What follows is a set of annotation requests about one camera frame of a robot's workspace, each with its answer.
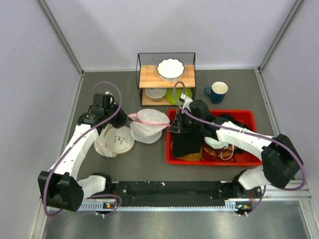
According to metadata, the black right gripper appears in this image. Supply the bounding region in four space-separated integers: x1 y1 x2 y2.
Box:
169 110 203 133

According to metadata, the white mesh laundry bag pink zipper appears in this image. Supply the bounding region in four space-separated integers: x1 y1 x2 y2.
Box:
129 109 170 144

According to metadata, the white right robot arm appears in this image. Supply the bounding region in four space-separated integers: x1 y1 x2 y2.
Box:
168 100 304 197

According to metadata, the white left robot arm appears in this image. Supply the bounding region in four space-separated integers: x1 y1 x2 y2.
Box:
38 92 134 212

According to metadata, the cream mesh laundry bag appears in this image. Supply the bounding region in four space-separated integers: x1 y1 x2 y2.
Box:
94 124 135 158

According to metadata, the white bra in bin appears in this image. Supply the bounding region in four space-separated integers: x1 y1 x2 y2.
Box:
204 137 228 149

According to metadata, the black garment in bin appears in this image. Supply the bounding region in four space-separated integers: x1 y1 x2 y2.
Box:
172 132 204 158

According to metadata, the green plate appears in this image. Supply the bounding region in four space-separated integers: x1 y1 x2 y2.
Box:
165 88 193 106

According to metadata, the grey metal bowl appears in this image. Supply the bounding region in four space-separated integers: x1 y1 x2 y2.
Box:
146 89 166 102

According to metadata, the blue mug white interior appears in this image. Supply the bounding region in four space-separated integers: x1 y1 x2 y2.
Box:
204 82 228 104

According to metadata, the white scalloped bowl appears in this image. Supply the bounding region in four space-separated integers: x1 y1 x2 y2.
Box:
157 58 185 82

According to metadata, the red plastic bin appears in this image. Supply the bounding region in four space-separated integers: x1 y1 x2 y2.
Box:
166 109 262 167

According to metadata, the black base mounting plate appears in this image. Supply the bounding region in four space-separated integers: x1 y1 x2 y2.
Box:
111 181 261 207

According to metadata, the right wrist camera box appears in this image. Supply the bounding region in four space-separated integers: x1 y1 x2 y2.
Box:
179 95 193 112

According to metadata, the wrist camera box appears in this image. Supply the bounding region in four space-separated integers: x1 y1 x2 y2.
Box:
104 91 114 101
179 95 193 112

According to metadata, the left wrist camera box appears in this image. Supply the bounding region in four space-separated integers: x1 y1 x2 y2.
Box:
104 91 114 101

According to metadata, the black wire wooden shelf rack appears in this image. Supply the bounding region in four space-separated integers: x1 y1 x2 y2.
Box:
136 52 196 107

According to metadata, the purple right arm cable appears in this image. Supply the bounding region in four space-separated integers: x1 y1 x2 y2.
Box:
173 81 307 217

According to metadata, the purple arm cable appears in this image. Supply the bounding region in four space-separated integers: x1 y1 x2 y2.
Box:
42 81 123 217
173 81 307 217

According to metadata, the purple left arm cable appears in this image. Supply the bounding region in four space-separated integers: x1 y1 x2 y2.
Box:
42 81 123 217

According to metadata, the aluminium frame rail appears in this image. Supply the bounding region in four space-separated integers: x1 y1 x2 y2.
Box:
79 180 311 213

